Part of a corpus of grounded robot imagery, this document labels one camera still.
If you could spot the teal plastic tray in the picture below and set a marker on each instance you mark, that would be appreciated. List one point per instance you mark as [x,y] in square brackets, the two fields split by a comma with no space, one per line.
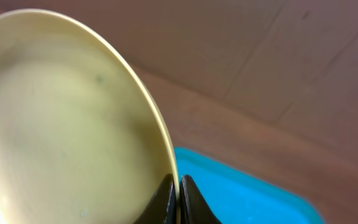
[236,197]

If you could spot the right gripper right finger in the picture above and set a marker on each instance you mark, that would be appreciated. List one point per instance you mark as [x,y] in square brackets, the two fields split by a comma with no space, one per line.
[194,208]

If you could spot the yellow-green plate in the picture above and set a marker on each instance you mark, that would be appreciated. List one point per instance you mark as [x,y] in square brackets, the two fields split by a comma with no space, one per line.
[81,138]

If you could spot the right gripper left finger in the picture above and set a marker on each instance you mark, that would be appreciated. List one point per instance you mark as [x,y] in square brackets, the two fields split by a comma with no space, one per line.
[161,208]

